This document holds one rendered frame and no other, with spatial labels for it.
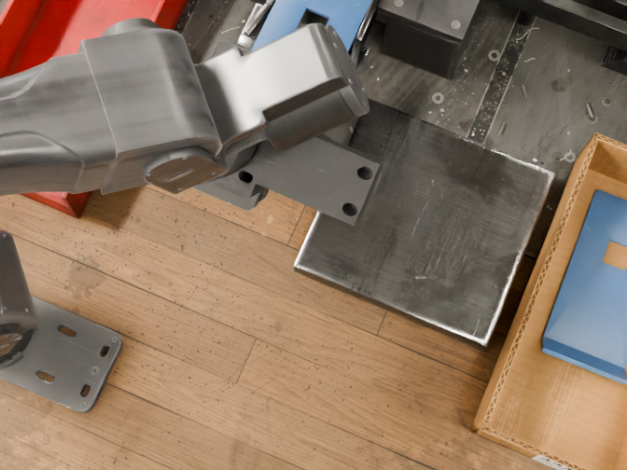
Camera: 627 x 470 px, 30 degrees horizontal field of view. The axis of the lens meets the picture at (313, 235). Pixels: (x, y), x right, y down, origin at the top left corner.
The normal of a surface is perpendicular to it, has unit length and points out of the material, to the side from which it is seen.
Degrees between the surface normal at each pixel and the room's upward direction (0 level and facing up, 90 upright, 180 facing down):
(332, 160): 25
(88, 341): 0
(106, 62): 19
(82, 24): 0
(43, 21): 0
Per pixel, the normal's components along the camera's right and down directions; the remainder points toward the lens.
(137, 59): 0.31, -0.35
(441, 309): 0.00, -0.25
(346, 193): -0.17, 0.14
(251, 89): -0.29, -0.15
